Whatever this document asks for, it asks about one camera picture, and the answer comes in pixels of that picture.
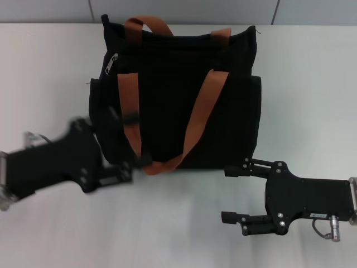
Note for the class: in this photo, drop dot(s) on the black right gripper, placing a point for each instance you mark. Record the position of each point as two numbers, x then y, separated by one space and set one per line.
306 198

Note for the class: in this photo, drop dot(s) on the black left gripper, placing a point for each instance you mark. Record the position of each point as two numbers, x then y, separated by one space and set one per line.
55 162

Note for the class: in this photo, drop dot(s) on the silver zipper pull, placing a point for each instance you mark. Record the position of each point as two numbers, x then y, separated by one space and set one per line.
111 64

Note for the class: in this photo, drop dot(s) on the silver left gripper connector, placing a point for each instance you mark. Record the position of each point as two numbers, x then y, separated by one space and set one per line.
31 138

